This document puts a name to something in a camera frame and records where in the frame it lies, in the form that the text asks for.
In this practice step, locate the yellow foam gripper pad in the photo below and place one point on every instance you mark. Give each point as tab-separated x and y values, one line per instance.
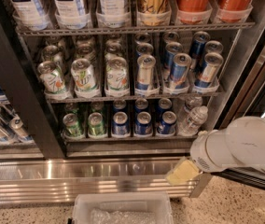
184	171

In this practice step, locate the front middle 7up can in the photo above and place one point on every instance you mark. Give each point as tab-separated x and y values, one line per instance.
83	74

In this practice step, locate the clear rear water bottle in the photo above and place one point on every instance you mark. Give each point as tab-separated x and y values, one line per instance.
189	103

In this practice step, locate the right silver can behind glass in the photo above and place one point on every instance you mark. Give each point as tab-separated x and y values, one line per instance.
18	128

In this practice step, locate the middle white tea bottle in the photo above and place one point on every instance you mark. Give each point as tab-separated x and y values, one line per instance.
72	14

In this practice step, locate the green can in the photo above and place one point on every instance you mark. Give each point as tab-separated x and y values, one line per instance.
72	126
96	125

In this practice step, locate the bottom wire shelf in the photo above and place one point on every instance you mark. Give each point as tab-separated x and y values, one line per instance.
134	138

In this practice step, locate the front right 7up can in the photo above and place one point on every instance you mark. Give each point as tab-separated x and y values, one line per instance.
117	77

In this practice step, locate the left white tea bottle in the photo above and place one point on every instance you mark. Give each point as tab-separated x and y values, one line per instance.
32	14

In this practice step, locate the front right energy can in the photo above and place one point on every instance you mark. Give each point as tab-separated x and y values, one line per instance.
204	79

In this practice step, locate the red cola bottle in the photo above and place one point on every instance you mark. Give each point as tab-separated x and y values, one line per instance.
231	11
193	2

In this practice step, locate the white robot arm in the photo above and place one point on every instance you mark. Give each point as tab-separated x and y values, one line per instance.
240	144

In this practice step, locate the middle wire shelf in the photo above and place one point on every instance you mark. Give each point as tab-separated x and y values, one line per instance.
132	97

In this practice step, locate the right white tea bottle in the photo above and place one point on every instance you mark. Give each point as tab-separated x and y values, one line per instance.
113	13

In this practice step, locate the energy can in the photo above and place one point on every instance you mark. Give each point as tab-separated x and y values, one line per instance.
176	75
204	79
146	83

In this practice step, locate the left red cola bottle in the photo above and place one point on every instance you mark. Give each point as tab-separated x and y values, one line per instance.
193	2

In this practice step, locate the glass fridge door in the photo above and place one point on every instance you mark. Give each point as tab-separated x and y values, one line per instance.
248	96

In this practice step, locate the clear front water bottle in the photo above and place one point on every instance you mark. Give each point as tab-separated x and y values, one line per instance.
192	122

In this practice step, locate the black fridge centre post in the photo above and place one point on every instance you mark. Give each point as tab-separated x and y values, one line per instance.
19	82

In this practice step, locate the wire shelf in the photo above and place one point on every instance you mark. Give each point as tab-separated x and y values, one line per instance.
138	29
134	138
132	97

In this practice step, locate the front middle energy can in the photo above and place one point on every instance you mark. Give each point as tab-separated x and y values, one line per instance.
176	75

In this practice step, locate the front left blue can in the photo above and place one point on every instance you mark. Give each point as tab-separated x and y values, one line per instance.
120	125

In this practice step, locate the front right green can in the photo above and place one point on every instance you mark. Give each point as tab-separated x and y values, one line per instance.
96	125

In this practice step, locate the front left 7up can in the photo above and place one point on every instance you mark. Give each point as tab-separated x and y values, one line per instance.
55	82

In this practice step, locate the clear water bottle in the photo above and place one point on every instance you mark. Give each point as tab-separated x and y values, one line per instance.
189	103
192	122

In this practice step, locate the gold drink bottle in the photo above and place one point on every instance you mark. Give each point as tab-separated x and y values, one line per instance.
153	12

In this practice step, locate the steel fridge base grille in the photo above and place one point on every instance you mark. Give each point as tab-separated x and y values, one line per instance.
60	181

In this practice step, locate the front left green can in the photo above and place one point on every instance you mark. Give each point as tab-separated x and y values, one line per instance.
72	126

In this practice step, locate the upper wire shelf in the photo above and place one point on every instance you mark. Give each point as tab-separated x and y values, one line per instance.
138	29

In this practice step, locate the front right blue can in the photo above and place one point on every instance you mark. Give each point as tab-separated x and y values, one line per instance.
167	123

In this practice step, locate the bubble wrap sheet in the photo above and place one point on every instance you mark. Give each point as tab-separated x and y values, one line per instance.
121	217

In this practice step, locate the white plastic bin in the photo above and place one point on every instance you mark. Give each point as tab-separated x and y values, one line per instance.
157	203

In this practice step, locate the front left energy can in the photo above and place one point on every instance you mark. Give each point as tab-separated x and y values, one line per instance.
146	83

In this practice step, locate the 7up can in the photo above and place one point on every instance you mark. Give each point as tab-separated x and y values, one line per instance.
83	74
117	77
55	82

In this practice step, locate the right red cola bottle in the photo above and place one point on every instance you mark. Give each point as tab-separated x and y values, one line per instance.
231	11

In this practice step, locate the front middle blue can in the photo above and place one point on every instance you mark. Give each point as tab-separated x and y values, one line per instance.
143	124

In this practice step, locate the white tea bottle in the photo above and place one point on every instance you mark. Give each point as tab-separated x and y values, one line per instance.
32	14
113	13
72	14

